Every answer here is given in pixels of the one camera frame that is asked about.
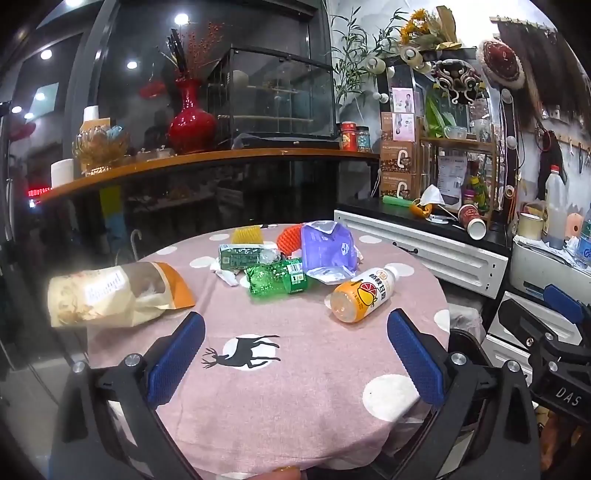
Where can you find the red woven hat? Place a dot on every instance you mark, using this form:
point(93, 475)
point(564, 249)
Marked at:
point(502, 62)

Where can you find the sunflower bouquet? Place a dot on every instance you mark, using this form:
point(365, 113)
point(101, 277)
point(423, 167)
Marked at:
point(422, 25)

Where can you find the red can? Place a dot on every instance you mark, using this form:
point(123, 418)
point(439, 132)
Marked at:
point(348, 136)

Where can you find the orange juice bottle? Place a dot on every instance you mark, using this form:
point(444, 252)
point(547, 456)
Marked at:
point(360, 295)

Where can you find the pink toy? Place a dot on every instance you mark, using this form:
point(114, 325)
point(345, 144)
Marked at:
point(574, 225)

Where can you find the translucent plastic bag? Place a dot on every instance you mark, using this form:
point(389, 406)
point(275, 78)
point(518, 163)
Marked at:
point(466, 316)

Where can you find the purple plastic packet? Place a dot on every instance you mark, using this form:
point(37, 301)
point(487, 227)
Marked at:
point(323, 247)

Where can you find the red berry branches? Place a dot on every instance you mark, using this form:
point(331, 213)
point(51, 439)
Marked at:
point(198, 46)

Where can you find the brown box with pink pictures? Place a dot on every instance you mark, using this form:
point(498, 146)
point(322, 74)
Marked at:
point(399, 127)

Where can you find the beige and orange snack bag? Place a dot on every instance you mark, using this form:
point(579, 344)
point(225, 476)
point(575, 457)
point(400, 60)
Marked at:
point(92, 295)

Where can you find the green drink carton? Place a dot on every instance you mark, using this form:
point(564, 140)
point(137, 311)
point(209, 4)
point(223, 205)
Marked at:
point(240, 258)

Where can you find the translucent plastic jug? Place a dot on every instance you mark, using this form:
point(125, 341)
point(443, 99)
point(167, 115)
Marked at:
point(555, 207)

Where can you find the yellow sponge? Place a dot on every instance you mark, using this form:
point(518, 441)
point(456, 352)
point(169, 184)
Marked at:
point(247, 235)

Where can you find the white cabinet with black top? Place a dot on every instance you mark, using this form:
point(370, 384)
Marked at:
point(415, 251)

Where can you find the white face mask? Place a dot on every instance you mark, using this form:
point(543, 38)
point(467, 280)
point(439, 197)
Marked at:
point(431, 194)

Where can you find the glass jar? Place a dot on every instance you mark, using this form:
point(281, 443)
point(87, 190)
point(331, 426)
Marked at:
point(363, 139)

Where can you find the green leafy plant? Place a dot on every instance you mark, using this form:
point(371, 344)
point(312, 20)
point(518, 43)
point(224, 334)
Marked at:
point(355, 55)

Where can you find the orange foam fruit net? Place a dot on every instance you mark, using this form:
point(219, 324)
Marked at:
point(288, 240)

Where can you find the red paper cup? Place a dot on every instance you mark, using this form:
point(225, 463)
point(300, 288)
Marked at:
point(473, 221)

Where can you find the white paper roll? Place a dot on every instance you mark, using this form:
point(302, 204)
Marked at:
point(62, 173)
point(91, 113)

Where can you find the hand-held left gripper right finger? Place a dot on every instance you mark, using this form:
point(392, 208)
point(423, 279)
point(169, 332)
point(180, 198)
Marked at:
point(415, 364)

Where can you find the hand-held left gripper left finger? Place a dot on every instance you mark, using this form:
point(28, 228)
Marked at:
point(178, 357)

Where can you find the golden glass bowl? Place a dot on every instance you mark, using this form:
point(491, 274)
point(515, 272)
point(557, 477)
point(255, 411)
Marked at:
point(99, 150)

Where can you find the green tube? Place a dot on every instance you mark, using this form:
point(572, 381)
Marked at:
point(397, 201)

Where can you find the wooden shelf rack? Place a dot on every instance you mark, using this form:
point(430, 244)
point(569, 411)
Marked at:
point(461, 143)

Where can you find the crushed green plastic bottle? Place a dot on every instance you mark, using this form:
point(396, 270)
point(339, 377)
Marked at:
point(272, 279)

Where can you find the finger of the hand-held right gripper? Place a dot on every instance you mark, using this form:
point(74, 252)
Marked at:
point(563, 302)
point(526, 325)

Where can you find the black trash bin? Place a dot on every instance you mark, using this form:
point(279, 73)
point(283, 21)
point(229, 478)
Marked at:
point(461, 338)

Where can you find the cream mug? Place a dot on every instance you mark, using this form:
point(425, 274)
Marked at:
point(530, 226)

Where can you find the wooden counter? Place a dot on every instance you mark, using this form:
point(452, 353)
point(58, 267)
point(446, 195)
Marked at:
point(184, 161)

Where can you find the yellow card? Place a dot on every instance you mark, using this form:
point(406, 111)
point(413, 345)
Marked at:
point(110, 201)

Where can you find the pink polka dot tablecloth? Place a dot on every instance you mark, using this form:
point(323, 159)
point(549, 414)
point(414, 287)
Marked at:
point(300, 369)

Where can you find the decorative lion mask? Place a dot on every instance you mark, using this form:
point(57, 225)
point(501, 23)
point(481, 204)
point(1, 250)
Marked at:
point(457, 81)

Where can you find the white drawer unit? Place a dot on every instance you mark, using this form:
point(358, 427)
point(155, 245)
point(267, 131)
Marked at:
point(508, 346)

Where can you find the red ceramic vase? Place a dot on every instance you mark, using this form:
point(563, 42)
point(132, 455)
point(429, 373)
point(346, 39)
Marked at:
point(191, 129)

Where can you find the white printer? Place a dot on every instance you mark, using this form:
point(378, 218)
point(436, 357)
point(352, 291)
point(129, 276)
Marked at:
point(540, 267)

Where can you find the orange object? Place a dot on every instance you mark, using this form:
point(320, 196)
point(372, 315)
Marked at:
point(419, 210)

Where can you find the white tissue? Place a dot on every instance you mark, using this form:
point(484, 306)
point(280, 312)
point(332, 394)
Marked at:
point(228, 277)

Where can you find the black vanity mirror with bulbs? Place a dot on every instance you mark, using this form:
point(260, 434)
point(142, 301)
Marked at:
point(383, 106)

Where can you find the dark hanging wig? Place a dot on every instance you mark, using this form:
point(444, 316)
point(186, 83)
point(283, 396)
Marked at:
point(526, 55)

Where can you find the blue label water bottle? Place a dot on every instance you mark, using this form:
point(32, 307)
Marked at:
point(584, 244)

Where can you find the glass display case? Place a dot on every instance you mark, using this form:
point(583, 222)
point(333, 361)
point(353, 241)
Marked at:
point(277, 92)

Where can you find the brown coffee box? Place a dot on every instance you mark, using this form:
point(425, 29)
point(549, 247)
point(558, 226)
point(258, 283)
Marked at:
point(397, 159)
point(397, 187)

